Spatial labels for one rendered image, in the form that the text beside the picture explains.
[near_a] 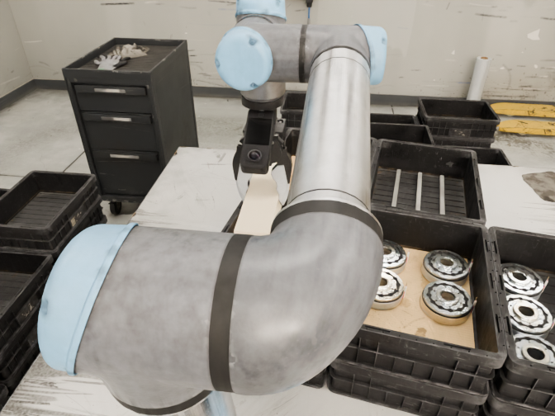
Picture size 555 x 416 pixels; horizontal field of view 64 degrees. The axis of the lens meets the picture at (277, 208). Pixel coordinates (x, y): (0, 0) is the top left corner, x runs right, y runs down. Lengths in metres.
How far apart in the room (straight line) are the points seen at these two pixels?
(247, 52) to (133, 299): 0.37
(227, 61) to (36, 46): 4.52
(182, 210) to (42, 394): 0.70
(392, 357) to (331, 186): 0.58
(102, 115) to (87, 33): 2.34
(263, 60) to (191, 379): 0.40
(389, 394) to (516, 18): 3.73
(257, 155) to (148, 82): 1.63
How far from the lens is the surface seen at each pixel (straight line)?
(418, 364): 0.91
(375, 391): 1.00
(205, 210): 1.52
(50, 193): 2.22
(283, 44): 0.60
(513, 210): 1.70
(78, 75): 2.43
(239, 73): 0.59
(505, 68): 4.46
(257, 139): 0.72
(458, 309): 1.02
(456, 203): 1.41
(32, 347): 1.86
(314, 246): 0.31
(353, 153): 0.41
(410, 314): 1.02
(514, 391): 0.95
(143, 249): 0.32
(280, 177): 0.80
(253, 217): 0.77
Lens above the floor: 1.56
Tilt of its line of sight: 35 degrees down
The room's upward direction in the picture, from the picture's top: straight up
